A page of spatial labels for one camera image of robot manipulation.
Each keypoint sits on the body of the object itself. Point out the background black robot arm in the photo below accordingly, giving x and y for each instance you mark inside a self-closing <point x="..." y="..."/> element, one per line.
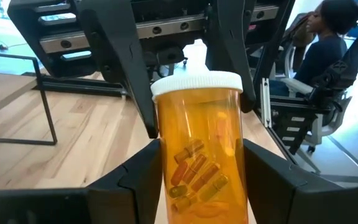
<point x="346" y="68"/>

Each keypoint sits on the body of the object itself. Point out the person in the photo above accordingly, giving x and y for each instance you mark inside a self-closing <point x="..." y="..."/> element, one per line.
<point x="322" y="53"/>

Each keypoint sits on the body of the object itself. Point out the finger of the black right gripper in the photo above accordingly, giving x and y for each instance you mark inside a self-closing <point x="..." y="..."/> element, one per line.
<point x="117" y="46"/>
<point x="228" y="37"/>

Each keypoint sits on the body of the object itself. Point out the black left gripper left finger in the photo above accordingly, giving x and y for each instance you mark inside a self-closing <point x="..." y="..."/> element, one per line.
<point x="73" y="205"/>

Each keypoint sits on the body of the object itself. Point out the white office chair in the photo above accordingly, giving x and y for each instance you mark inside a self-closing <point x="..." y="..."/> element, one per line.
<point x="297" y="86"/>

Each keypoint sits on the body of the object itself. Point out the white corner bracket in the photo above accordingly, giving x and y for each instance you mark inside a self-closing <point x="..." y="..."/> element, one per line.
<point x="266" y="102"/>

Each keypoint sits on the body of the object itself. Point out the large orange medicine bottle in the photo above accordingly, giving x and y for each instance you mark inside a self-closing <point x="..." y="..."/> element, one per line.
<point x="204" y="130"/>

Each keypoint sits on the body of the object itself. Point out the office chair with brown jacket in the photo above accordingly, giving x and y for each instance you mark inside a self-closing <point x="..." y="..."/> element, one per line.
<point x="300" y="34"/>

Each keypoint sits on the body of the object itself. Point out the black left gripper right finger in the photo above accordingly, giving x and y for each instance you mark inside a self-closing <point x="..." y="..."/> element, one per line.
<point x="306" y="202"/>

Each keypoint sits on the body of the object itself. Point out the wooden shelf with black legs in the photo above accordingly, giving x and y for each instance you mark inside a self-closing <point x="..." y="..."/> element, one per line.
<point x="8" y="90"/>

